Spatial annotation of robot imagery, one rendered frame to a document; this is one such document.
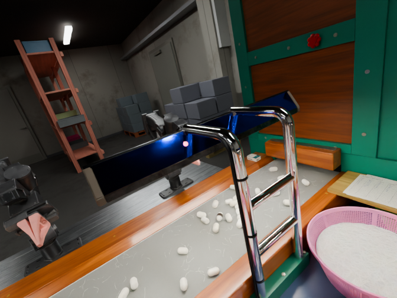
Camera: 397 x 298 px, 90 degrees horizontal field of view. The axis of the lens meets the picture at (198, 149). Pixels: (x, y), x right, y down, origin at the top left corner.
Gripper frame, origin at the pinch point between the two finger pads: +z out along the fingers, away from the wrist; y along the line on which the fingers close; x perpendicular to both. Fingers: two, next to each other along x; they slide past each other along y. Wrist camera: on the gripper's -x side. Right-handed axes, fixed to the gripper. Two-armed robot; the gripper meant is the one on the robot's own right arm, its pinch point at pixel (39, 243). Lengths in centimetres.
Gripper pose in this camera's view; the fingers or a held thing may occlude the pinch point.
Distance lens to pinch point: 67.8
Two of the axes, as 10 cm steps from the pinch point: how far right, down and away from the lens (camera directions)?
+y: 7.7, -4.5, 4.5
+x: 0.0, 7.0, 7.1
